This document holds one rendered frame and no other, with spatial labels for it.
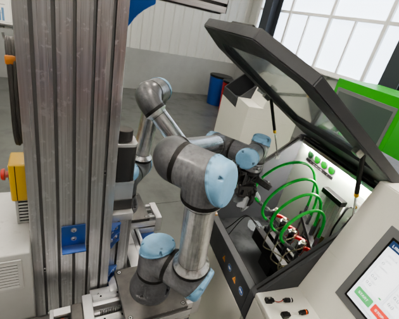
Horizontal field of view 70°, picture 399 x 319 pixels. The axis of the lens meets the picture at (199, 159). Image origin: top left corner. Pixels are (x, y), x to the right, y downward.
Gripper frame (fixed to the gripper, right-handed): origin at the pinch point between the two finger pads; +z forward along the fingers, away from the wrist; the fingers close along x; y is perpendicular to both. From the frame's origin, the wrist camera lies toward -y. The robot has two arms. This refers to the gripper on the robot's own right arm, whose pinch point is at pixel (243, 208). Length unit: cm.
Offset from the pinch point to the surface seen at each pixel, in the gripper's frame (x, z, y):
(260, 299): 26.5, 27.0, -3.5
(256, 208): -43, 35, -41
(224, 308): 8, 59, -3
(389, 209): 32, -24, -37
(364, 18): -360, -128, -376
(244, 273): 10.9, 29.9, -4.1
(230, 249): -4.3, 29.9, -3.7
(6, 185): -206, 125, 149
